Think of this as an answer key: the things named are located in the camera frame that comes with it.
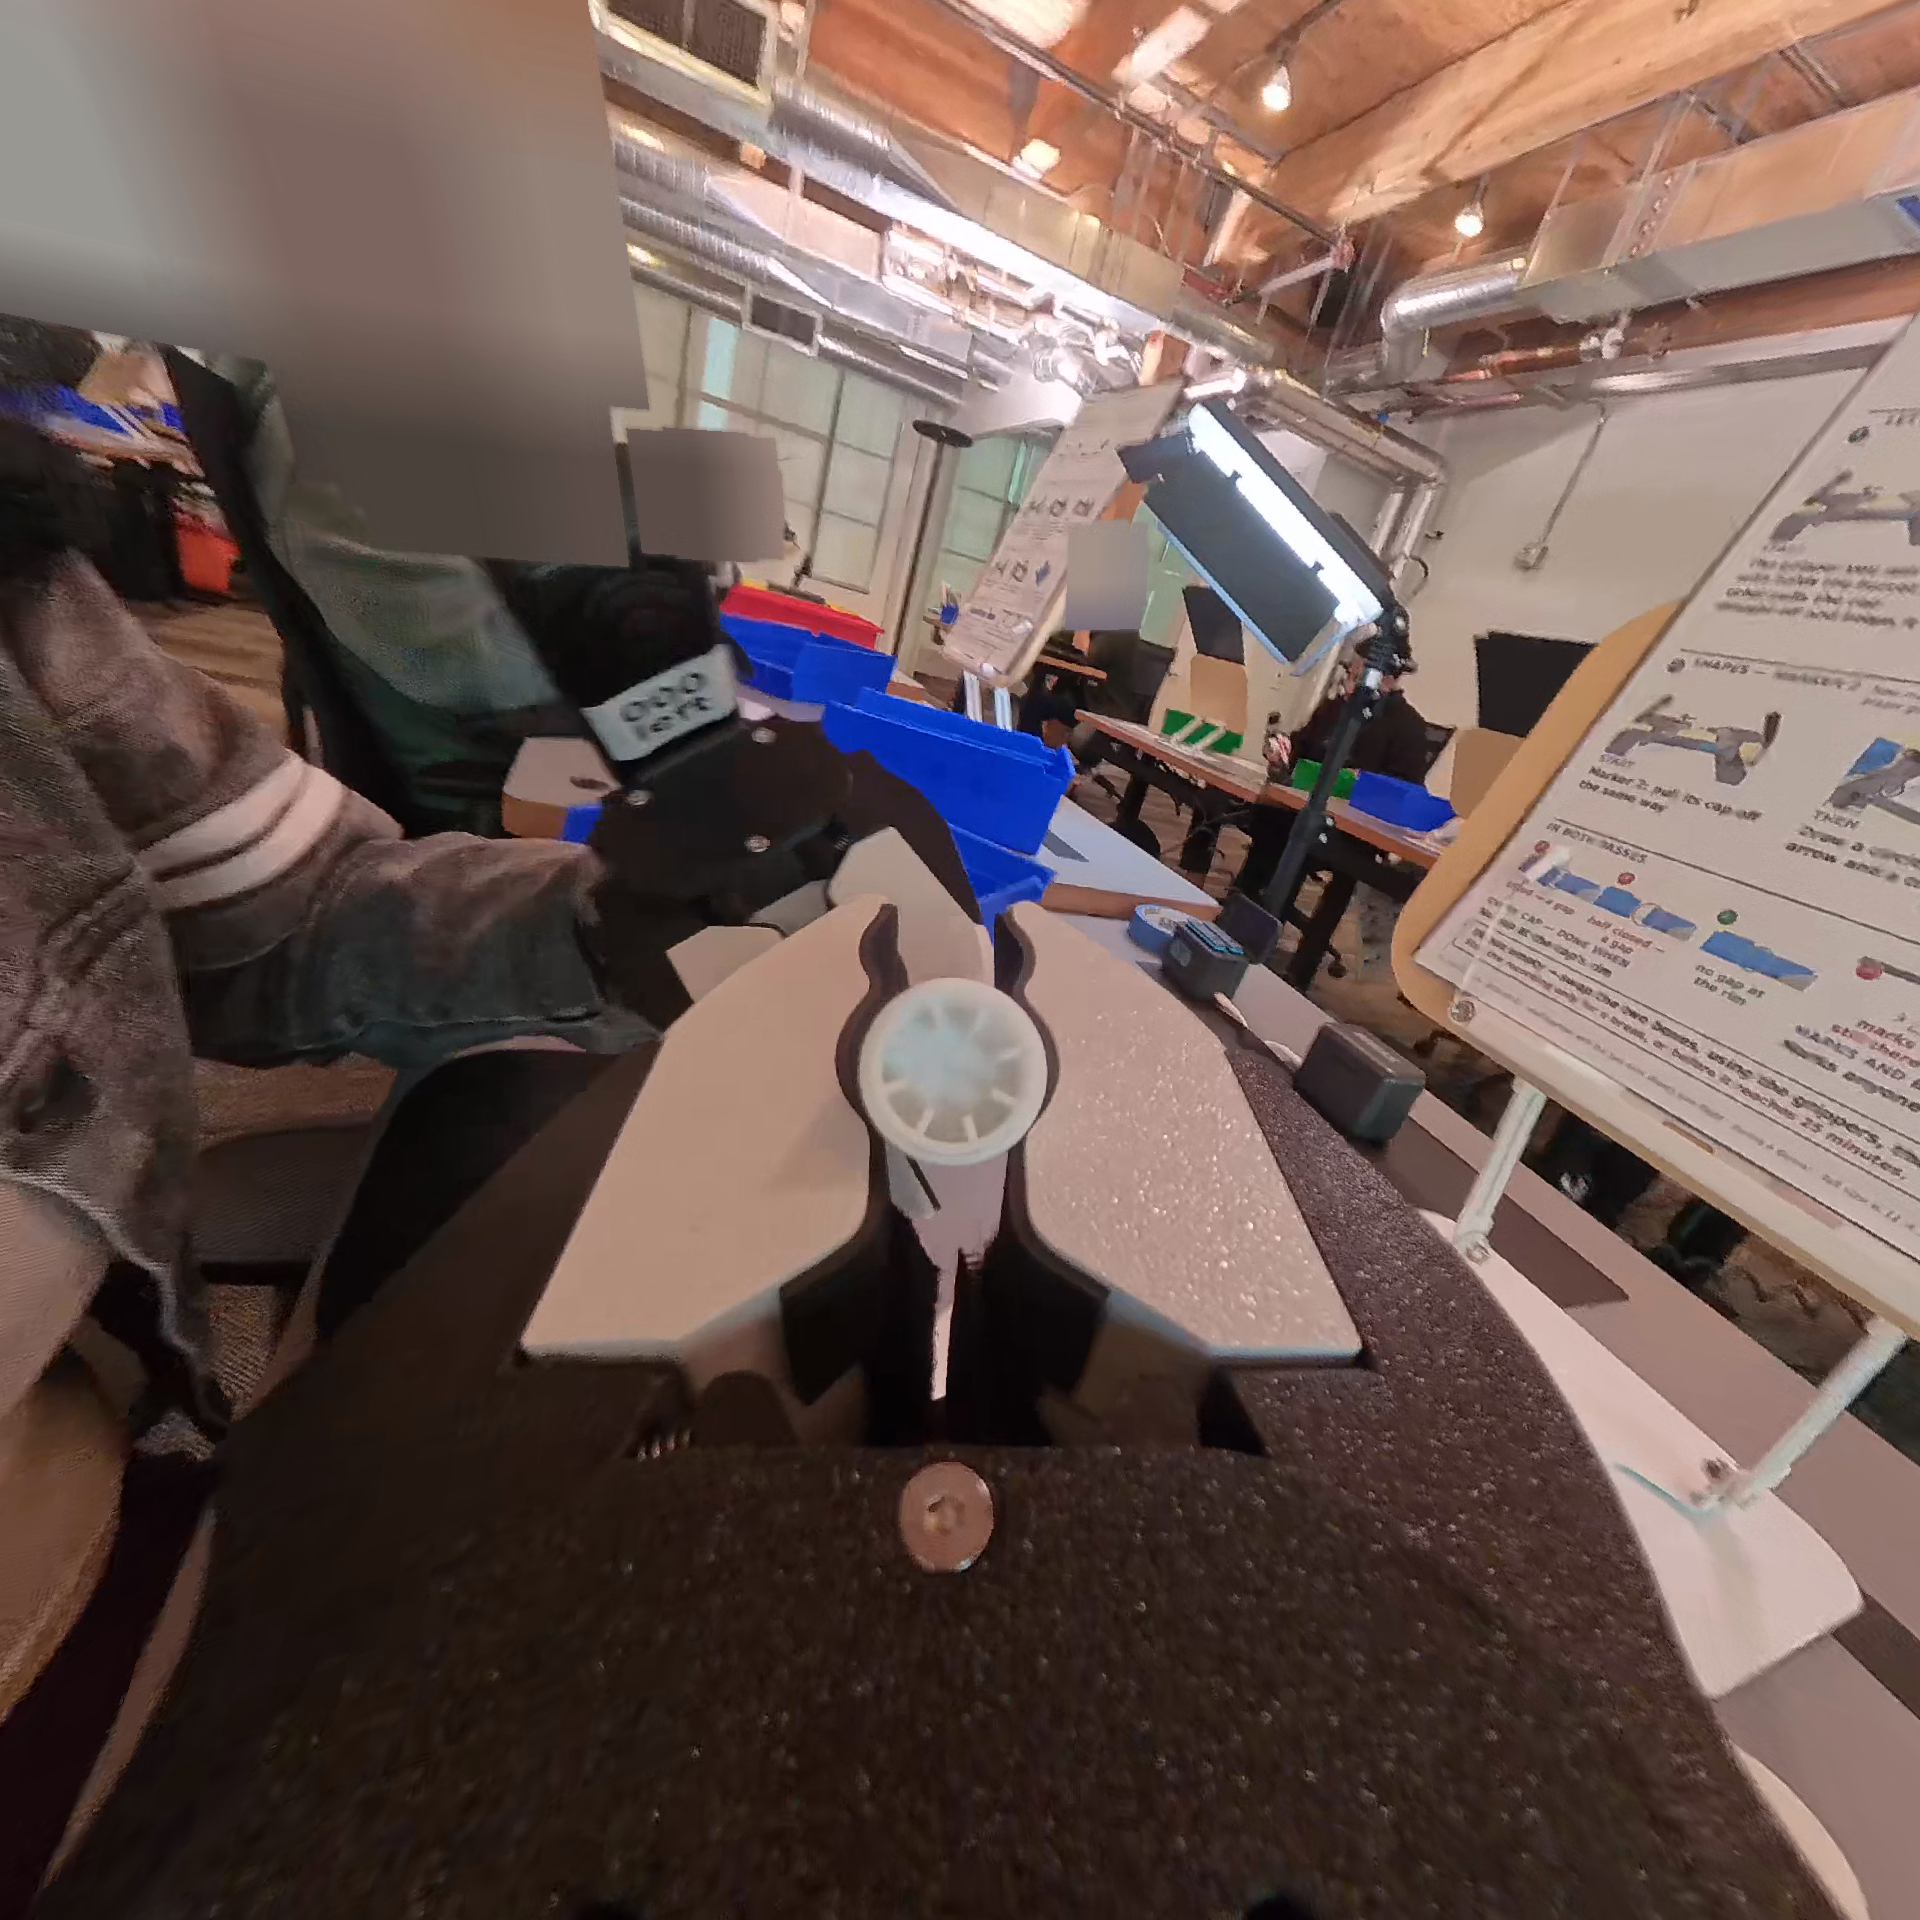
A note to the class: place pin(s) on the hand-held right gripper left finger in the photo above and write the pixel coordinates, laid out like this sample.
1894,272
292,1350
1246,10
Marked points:
707,1204

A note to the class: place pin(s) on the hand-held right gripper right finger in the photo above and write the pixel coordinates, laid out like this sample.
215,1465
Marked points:
1185,1204

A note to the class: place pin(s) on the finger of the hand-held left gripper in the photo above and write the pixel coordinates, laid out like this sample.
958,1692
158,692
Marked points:
727,969
917,916

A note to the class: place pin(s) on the black whiteboard marker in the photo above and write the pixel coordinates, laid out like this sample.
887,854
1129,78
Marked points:
954,1067

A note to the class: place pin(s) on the white whiteboard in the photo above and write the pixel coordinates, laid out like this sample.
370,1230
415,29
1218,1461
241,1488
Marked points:
1846,1863

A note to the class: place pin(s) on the person's left forearm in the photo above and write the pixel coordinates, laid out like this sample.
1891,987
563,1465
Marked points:
388,935

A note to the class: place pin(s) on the black boxy object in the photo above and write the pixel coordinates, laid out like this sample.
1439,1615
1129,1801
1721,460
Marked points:
1363,1083

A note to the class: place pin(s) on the blue tape roll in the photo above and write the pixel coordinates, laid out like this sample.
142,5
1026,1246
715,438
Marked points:
1149,926

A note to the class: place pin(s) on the black box with blue top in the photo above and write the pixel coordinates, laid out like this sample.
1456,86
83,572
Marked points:
1206,958

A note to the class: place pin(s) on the wooden office desk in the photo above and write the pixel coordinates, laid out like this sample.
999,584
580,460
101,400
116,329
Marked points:
1258,774

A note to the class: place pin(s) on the white hanging sign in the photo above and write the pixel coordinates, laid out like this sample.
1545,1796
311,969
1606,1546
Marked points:
1046,536

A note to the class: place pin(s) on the black vertical pole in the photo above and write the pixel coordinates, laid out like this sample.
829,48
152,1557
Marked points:
1322,793

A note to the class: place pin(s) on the black studio light panel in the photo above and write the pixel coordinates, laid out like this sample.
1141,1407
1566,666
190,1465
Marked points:
1258,536

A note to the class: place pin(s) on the white table sign stand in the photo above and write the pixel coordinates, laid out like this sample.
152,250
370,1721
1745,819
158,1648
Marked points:
1741,901

